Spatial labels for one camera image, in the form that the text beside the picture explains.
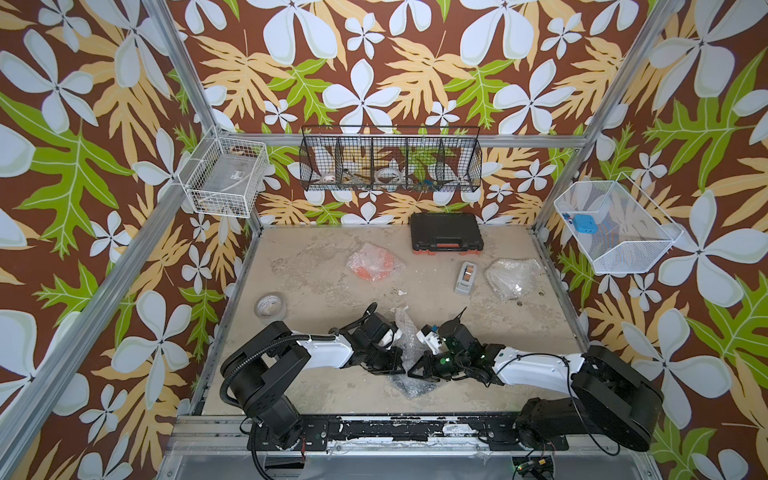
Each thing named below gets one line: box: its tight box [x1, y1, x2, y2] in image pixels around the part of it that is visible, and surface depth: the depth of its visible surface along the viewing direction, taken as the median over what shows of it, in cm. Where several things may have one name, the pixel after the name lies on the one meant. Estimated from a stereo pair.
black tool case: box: [410, 213, 484, 255], surface depth 120 cm
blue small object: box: [573, 214, 598, 235], surface depth 88 cm
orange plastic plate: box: [353, 249, 395, 281], surface depth 106 cm
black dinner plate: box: [387, 373, 439, 400], surface depth 82 cm
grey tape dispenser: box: [455, 262, 477, 295], surface depth 103 cm
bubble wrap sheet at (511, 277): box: [484, 258, 541, 301], surface depth 103 cm
